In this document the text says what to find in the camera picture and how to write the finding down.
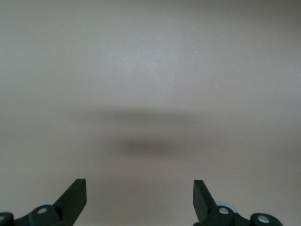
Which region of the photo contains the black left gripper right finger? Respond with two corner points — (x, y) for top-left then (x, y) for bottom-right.
(192, 180), (282, 226)

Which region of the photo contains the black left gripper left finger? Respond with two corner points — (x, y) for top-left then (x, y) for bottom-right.
(0, 178), (87, 226)

